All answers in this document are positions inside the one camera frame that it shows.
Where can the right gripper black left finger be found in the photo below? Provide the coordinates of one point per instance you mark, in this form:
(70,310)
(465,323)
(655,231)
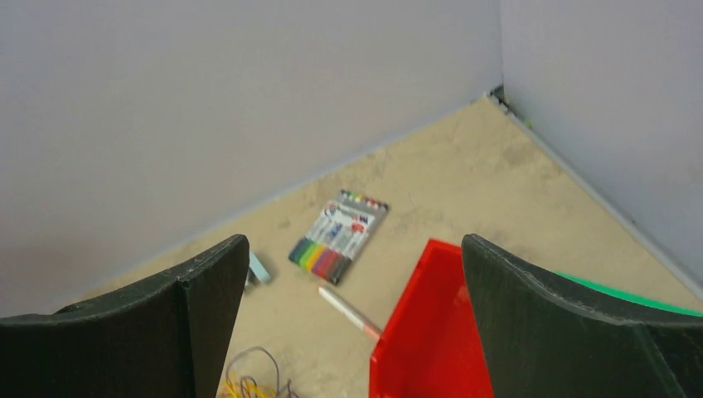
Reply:
(166,335)

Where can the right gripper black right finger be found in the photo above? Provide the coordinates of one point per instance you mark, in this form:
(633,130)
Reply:
(546,335)

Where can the green plastic bin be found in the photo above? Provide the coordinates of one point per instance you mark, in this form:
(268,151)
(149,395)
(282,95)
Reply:
(631,297)

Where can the red plastic bin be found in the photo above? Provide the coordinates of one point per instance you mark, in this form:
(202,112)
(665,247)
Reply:
(430,346)

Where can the small blue stapler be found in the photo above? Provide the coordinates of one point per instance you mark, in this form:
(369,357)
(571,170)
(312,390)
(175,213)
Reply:
(257,273)

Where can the marker pen pack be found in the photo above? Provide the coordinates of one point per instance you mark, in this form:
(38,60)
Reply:
(341,230)

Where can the white red marker pen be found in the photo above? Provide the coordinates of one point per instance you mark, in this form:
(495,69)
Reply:
(353,315)

